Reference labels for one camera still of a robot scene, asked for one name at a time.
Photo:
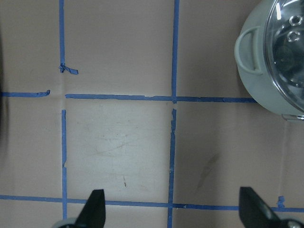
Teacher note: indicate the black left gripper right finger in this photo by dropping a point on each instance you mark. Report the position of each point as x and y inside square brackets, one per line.
[254, 212]

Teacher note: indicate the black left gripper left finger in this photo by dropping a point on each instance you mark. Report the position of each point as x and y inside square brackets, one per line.
[93, 213]

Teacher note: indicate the glass pot lid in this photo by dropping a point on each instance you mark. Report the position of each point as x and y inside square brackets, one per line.
[284, 49]

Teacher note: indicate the pale green electric pot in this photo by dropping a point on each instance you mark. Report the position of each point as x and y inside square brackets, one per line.
[252, 68]

